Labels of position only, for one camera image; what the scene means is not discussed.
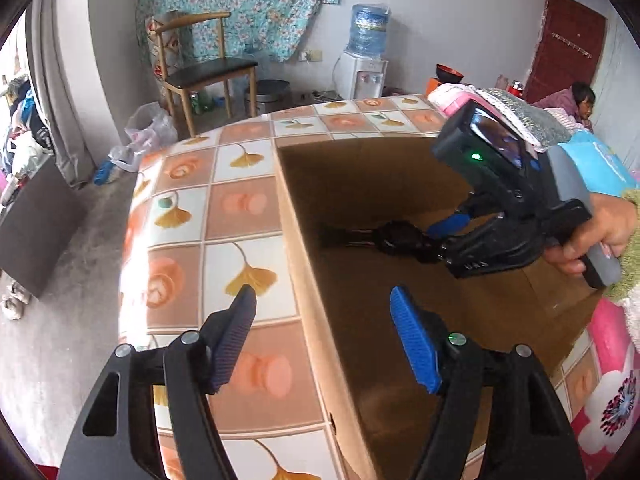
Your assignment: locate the grey curtain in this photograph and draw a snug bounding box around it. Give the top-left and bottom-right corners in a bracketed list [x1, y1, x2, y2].
[25, 0, 96, 183]

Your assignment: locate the dark cabinet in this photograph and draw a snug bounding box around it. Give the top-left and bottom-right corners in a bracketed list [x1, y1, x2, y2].
[0, 152, 88, 298]

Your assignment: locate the clear plastic bag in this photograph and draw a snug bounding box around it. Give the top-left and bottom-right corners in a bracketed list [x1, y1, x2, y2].
[109, 102, 178, 173]

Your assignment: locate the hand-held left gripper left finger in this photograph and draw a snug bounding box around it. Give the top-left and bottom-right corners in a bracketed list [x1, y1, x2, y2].
[57, 284, 258, 480]

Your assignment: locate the pink floral blanket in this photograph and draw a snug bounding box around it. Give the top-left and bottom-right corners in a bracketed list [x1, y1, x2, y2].
[572, 295, 640, 480]

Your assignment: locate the wooden chair with black seat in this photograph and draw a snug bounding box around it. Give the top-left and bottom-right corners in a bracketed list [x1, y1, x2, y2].
[154, 11, 259, 137]

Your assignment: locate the white water dispenser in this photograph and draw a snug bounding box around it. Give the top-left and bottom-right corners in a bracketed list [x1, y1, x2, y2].
[334, 51, 388, 101]

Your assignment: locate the light blue blanket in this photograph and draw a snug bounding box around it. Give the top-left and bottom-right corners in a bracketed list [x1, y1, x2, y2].
[557, 130, 640, 198]

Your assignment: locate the black hair clip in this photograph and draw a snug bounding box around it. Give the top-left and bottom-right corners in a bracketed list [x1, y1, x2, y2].
[320, 220, 443, 264]

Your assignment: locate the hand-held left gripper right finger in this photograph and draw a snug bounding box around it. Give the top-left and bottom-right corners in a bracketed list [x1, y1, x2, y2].
[390, 286, 588, 480]

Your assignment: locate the metal hook rail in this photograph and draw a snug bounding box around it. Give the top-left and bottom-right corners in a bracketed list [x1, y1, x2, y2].
[551, 32, 591, 57]

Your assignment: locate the orange floral tile tablecloth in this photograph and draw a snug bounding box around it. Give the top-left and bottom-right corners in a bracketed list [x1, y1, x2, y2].
[117, 95, 596, 480]

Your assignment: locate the dark red door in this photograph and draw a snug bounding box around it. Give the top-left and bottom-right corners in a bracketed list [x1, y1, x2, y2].
[524, 0, 608, 106]

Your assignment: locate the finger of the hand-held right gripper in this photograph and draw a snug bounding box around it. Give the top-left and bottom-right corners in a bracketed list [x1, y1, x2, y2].
[426, 194, 503, 241]
[439, 222, 541, 279]

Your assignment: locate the pink folded cloth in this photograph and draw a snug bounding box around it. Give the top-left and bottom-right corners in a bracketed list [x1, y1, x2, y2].
[427, 84, 482, 121]

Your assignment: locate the pile of clothes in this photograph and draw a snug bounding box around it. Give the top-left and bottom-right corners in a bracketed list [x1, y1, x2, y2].
[0, 75, 53, 201]

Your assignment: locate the person's right hand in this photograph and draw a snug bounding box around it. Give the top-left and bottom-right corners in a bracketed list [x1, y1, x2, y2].
[542, 191, 640, 277]

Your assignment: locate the brown cardboard box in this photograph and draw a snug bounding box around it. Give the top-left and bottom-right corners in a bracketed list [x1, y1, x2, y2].
[274, 132, 608, 480]

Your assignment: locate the teal floral hanging cloth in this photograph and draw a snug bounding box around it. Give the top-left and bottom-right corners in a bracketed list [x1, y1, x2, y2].
[136, 0, 343, 63]

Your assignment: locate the dark grey bin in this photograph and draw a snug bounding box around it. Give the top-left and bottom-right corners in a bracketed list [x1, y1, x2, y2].
[245, 79, 291, 118]

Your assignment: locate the silver quilted bag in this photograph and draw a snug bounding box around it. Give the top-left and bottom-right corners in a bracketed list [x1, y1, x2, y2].
[475, 87, 572, 149]

